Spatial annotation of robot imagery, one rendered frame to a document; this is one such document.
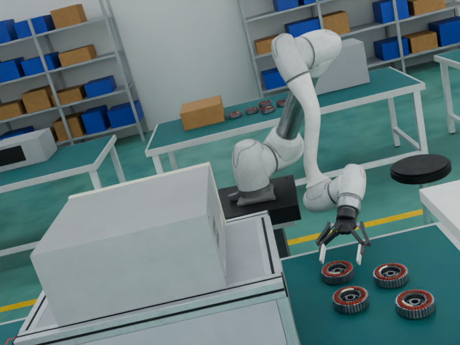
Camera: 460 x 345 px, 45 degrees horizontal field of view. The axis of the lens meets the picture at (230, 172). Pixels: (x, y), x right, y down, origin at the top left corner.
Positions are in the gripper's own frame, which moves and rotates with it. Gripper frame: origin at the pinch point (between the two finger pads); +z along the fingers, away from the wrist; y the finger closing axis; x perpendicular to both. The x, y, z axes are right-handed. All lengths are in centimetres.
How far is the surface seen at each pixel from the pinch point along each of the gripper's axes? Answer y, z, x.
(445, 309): -37.2, 19.4, 6.1
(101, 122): 477, -349, -247
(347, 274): -4.4, 6.9, 2.3
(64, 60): 498, -390, -159
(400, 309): -25.4, 22.2, 11.1
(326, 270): 3.6, 5.4, 1.9
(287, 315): -8, 43, 51
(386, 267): -16.7, 2.8, 0.2
